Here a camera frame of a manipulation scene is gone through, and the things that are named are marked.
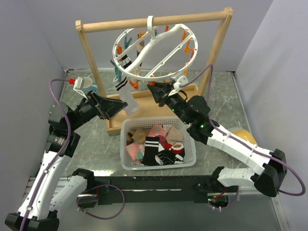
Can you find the red santa sock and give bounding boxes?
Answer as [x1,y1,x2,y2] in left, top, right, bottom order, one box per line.
[166,141,185,157]

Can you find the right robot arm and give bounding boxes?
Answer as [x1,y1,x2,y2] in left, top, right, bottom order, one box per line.
[147,83,287,197]

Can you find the white plastic laundry basket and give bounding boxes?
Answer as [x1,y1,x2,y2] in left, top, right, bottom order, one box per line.
[120,116,197,170]

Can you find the beige folded sock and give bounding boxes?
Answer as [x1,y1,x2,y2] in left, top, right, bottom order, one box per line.
[165,126,183,145]

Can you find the cream brown ribbed sock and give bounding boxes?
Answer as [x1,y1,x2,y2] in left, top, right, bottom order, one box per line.
[137,40,145,73]

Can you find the teal right clothes peg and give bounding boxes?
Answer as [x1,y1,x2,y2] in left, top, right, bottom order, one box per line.
[110,60,122,82]

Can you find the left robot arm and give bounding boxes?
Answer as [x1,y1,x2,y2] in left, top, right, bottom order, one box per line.
[5,91,128,231]

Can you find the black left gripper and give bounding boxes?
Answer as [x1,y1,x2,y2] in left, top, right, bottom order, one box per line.
[68,90,127,131]

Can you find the black white striped sock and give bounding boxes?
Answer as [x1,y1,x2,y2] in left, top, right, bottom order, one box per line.
[120,55,132,69]

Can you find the black sock white stripes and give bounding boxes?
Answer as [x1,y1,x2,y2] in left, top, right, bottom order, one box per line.
[141,137,159,166]

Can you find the aluminium rail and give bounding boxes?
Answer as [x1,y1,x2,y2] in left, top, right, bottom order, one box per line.
[23,175,279,198]

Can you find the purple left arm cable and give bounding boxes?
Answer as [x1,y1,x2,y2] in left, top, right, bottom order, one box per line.
[19,78,126,231]

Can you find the yellow dish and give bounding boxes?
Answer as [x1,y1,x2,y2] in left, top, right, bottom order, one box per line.
[229,128,257,145]

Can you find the white round clip hanger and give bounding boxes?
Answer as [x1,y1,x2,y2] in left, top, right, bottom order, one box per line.
[111,16,199,82]

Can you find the pink sock left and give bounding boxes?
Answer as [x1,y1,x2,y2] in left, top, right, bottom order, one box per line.
[126,143,145,164]

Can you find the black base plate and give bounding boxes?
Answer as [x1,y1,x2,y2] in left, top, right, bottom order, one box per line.
[66,175,239,205]

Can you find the tan brown sock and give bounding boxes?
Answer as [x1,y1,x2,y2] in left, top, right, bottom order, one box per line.
[127,128,146,144]

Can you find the wooden hanger stand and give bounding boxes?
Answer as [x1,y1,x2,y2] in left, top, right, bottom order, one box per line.
[75,7,234,136]

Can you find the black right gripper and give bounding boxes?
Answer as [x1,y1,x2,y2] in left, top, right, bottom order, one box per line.
[147,81,191,125]

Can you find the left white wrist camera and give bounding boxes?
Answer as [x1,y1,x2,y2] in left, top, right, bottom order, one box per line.
[73,77,87,98]

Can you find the teal clothes peg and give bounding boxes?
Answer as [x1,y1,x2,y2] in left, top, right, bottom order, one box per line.
[110,60,122,82]
[124,34,132,49]

